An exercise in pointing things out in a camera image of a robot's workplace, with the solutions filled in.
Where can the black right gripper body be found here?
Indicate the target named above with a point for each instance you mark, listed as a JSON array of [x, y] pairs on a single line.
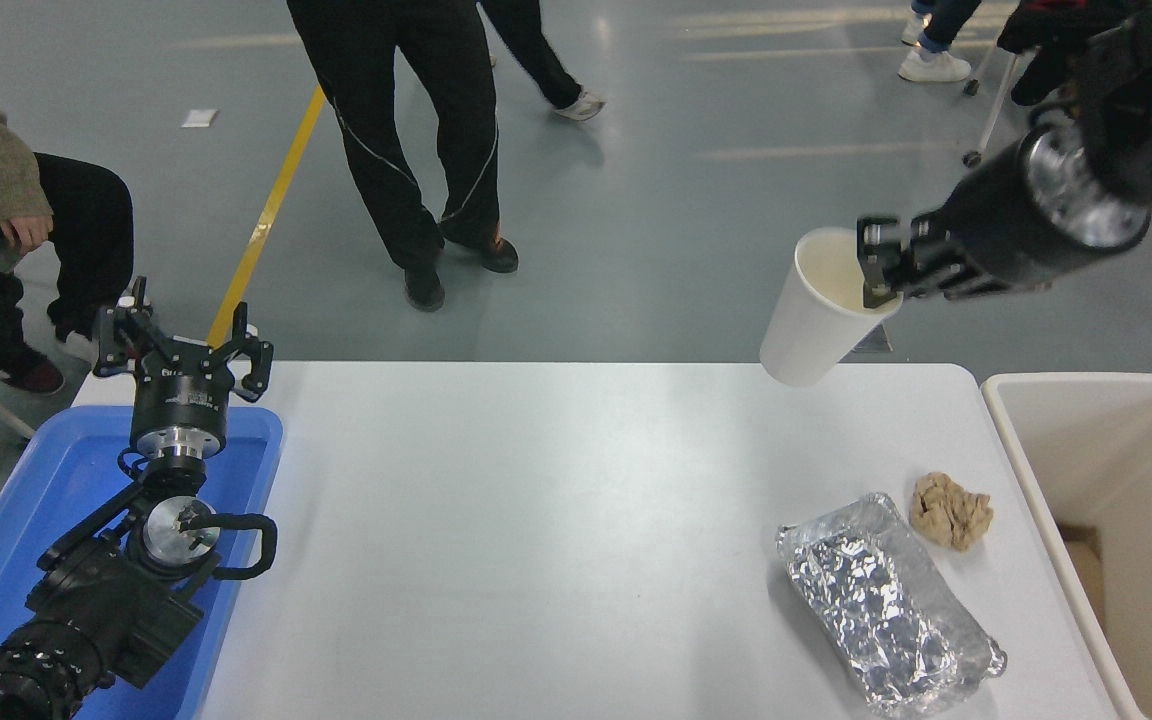
[[996, 230]]

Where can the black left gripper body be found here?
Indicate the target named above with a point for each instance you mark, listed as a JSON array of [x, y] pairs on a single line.
[[181, 395]]

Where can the white paper cup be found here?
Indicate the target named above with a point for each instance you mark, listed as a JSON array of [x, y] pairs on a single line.
[[806, 320]]

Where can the person's hand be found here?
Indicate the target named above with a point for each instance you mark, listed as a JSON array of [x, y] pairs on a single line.
[[28, 233]]

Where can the metal floor outlet plate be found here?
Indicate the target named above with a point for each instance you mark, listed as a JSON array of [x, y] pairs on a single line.
[[874, 342]]

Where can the seated person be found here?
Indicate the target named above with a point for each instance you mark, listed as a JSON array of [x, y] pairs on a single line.
[[56, 230]]

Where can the blue plastic tray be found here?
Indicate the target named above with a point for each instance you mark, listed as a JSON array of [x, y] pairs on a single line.
[[56, 470]]

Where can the person with white shoes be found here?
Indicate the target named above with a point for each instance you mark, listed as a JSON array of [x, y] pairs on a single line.
[[936, 60]]

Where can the black coat with fur trim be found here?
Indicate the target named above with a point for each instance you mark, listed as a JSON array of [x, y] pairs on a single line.
[[1046, 40]]

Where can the crumpled tan paper ball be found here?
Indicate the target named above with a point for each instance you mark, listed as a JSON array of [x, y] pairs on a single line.
[[951, 512]]

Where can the white paper scrap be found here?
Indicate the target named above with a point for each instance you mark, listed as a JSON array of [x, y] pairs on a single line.
[[200, 118]]

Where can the large pale bin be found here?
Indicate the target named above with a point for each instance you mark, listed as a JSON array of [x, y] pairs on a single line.
[[1106, 450]]

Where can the standing person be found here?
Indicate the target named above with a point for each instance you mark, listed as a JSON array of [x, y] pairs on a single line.
[[386, 130]]

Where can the crumpled foil tray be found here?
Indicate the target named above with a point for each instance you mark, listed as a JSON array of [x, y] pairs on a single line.
[[881, 600]]

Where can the walking person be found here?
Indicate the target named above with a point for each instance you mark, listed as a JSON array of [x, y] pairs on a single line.
[[536, 55]]

